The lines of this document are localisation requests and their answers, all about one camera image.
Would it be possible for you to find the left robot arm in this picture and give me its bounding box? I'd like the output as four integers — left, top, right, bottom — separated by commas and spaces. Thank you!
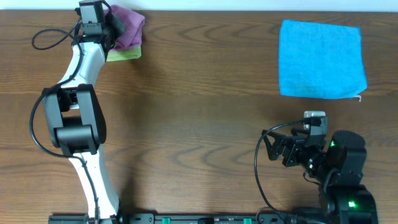
37, 6, 126, 223

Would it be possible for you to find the bottom folded green cloth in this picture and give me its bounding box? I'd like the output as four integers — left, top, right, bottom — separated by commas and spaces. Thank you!
106, 46, 142, 62

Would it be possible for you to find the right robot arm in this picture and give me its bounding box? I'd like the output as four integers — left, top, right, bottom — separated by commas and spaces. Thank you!
259, 126, 378, 223

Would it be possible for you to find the purple microfiber cloth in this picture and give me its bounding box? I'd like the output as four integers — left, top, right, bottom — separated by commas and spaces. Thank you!
111, 4, 145, 52

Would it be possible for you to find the blue microfiber cloth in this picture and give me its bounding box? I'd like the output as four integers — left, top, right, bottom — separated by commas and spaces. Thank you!
279, 20, 368, 100

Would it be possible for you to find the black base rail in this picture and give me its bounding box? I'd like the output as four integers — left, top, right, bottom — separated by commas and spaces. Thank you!
48, 212, 327, 224

